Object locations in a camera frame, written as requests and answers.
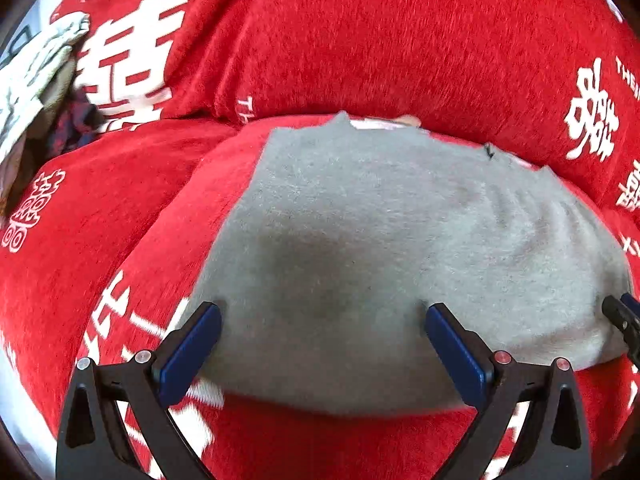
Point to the tan cloth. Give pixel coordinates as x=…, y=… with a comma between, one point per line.
x=22, y=160

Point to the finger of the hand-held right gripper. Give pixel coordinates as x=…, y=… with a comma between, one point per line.
x=632, y=305
x=625, y=327

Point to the red printed sofa cover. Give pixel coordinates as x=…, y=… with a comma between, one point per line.
x=350, y=35

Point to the dark patterned cloth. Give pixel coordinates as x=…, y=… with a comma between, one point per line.
x=75, y=122

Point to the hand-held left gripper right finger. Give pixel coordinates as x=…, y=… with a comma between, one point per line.
x=457, y=355

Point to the grey knit sweater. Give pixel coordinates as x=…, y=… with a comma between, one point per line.
x=375, y=210

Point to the light grey white cloth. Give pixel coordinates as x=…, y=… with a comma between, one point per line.
x=35, y=75

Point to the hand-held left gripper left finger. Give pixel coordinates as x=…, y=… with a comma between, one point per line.
x=187, y=355

